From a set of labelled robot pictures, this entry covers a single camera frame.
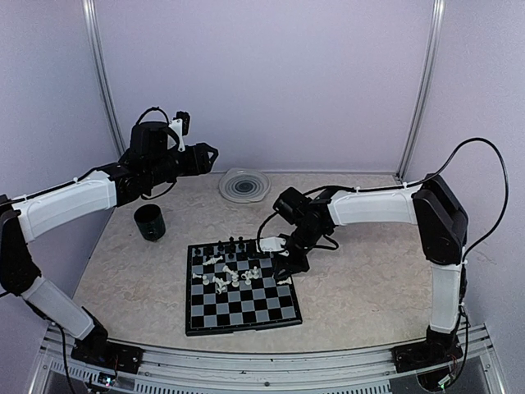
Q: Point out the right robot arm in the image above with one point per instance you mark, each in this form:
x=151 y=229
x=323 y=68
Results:
x=377 y=267

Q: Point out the left aluminium frame post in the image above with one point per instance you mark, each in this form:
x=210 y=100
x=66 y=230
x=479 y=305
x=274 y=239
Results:
x=95 y=43

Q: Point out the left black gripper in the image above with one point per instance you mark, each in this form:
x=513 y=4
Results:
x=198 y=162

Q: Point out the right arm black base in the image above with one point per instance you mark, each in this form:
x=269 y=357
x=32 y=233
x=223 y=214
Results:
x=437 y=348

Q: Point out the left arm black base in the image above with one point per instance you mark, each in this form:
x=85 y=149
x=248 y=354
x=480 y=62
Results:
x=97 y=350

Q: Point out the white bishop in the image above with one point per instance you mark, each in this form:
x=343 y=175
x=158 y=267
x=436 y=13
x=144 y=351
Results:
x=286 y=281

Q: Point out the black plastic cup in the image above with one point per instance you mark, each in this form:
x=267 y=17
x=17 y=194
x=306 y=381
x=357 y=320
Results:
x=150 y=222

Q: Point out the front aluminium rail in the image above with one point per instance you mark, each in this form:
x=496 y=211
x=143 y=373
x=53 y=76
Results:
x=171 y=370

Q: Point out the right aluminium frame post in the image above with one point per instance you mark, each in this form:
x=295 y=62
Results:
x=431 y=54

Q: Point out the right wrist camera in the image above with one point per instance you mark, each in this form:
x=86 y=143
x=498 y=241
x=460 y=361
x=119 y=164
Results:
x=274 y=244

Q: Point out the aluminium frame post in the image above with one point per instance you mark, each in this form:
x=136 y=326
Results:
x=431 y=54
x=95 y=43

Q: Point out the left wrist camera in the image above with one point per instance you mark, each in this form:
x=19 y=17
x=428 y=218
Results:
x=178 y=129

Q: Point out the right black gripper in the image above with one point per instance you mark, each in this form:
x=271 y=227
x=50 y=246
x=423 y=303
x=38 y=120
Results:
x=294 y=267

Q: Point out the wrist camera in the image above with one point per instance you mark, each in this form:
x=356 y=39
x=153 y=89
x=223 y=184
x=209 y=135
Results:
x=178 y=129
x=274 y=244

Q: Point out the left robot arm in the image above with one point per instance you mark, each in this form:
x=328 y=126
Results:
x=27 y=218

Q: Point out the black white chess board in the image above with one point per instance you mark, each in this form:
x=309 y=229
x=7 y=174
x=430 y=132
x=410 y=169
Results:
x=227 y=299

